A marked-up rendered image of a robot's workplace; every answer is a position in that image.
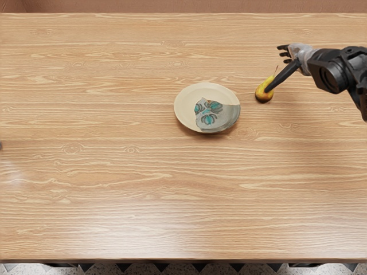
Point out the yellow pear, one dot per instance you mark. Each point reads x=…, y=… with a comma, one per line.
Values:
x=261, y=94

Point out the cream plate with teal print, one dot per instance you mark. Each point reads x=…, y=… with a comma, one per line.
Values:
x=207, y=107

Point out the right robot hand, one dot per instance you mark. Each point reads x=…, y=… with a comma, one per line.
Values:
x=300, y=53

